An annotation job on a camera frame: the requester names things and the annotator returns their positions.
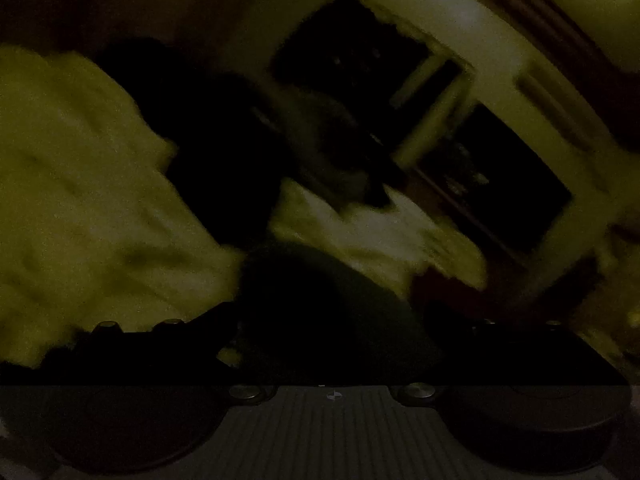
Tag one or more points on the white duvet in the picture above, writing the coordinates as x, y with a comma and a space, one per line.
80, 185

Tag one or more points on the pile of black clothes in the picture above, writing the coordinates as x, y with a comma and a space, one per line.
210, 160

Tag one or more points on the black television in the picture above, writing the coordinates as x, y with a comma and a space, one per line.
500, 175

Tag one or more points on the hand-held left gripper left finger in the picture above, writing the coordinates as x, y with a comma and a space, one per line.
150, 347

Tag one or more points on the dark green large garment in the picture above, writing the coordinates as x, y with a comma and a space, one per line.
345, 310

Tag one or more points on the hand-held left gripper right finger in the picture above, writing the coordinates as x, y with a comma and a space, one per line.
510, 350

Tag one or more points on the hanging dark clothes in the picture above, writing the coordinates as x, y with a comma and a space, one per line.
350, 55

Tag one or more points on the wooden dresser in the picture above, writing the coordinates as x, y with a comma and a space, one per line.
500, 255

